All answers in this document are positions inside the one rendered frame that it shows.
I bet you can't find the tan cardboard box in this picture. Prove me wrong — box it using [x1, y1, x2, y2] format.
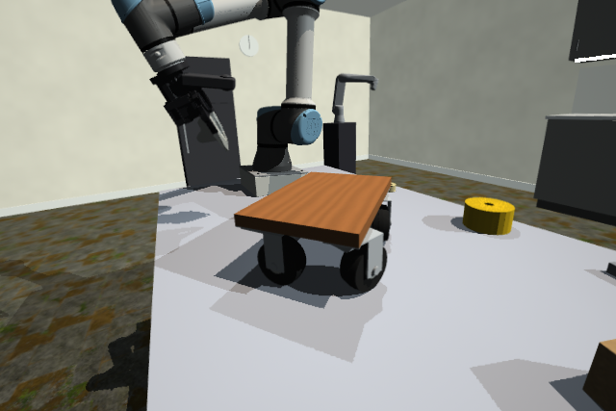
[582, 339, 616, 411]

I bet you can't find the brown wooden dolly with black wheels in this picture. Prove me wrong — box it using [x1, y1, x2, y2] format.
[234, 172, 392, 292]

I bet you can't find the yellow short cylinder with centre hole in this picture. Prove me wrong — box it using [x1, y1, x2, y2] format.
[462, 197, 515, 235]

